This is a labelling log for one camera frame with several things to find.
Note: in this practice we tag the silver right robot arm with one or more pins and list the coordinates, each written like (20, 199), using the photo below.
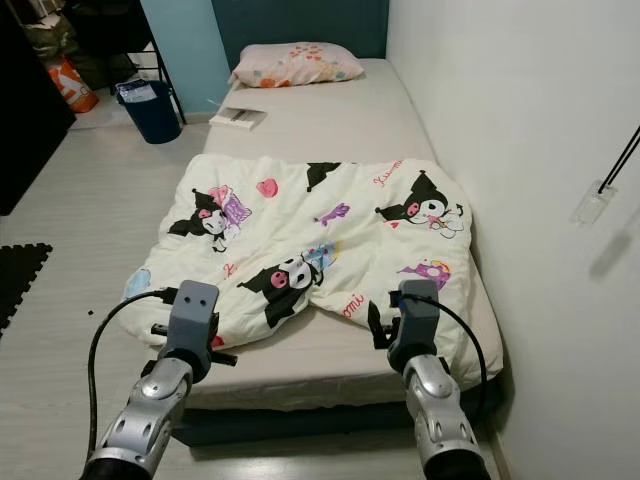
(445, 420)

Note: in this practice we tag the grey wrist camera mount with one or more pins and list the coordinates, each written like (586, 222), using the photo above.
(193, 315)
(418, 320)

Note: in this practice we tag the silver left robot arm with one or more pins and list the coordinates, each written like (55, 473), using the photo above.
(145, 415)

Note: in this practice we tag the mattress with beige sheet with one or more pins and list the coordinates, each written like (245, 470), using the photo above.
(340, 125)

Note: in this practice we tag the teal upholstered headboard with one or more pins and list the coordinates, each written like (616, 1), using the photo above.
(300, 25)

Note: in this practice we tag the cream cartoon print quilt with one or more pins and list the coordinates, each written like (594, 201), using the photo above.
(310, 225)

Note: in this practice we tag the black foam floor mat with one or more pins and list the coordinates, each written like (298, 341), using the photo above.
(22, 280)

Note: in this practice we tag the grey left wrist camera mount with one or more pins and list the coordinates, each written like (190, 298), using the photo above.
(193, 315)

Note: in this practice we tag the black fabric chair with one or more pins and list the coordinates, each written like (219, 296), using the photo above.
(120, 25)

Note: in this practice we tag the orange white shopping bag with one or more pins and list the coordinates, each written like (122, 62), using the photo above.
(75, 88)

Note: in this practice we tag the olive green bag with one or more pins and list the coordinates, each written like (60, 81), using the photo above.
(55, 35)

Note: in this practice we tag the pink patterned pillow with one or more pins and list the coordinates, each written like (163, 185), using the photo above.
(300, 65)

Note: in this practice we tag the black cabinet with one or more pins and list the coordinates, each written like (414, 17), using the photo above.
(25, 120)

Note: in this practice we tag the teal bed frame base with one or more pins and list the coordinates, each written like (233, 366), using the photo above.
(310, 425)

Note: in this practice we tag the white blue lettered book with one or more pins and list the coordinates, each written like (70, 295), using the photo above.
(238, 118)

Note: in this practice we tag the white blue plastic bag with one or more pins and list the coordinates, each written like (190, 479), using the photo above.
(142, 91)

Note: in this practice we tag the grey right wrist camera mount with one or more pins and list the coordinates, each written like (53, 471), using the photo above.
(418, 320)

